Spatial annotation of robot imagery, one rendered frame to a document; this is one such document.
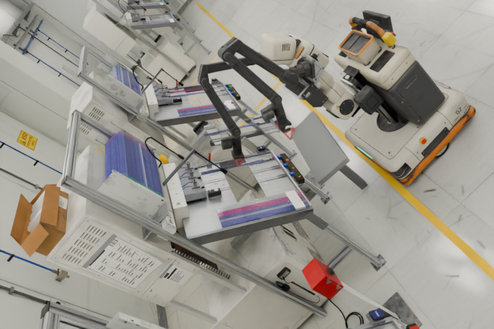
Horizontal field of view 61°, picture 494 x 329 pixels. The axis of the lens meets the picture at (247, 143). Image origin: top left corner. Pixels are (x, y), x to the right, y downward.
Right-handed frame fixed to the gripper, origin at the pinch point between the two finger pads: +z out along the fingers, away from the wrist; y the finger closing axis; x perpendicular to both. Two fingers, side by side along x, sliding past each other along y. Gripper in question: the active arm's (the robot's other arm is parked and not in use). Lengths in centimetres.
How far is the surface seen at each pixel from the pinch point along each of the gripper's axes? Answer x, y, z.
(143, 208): -63, 50, -18
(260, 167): 13.0, 7.1, 1.0
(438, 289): 86, 100, 43
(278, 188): 15.8, 33.0, 0.9
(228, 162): -5.2, -8.1, 1.7
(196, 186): -32.0, 23.1, -5.9
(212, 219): -29, 47, 1
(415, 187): 111, 39, 20
